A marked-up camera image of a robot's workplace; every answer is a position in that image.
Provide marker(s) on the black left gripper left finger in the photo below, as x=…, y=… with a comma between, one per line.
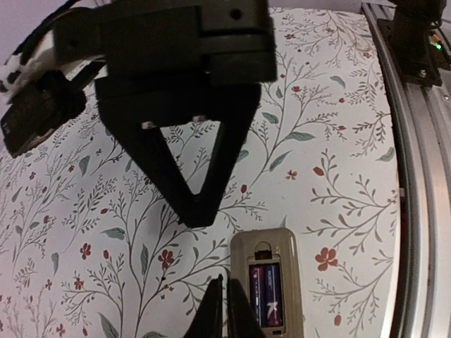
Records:
x=208, y=320

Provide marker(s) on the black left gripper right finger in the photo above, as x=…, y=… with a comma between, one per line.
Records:
x=242, y=322

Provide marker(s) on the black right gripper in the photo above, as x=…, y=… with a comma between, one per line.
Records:
x=184, y=134

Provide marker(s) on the small white remote control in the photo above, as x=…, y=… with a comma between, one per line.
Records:
x=265, y=264

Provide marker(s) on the floral patterned table mat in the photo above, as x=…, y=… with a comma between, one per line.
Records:
x=89, y=248

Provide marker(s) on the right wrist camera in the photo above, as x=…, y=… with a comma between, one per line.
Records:
x=39, y=96

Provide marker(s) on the aluminium front frame rail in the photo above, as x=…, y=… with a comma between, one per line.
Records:
x=421, y=116

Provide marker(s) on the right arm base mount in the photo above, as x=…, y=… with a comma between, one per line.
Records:
x=414, y=47

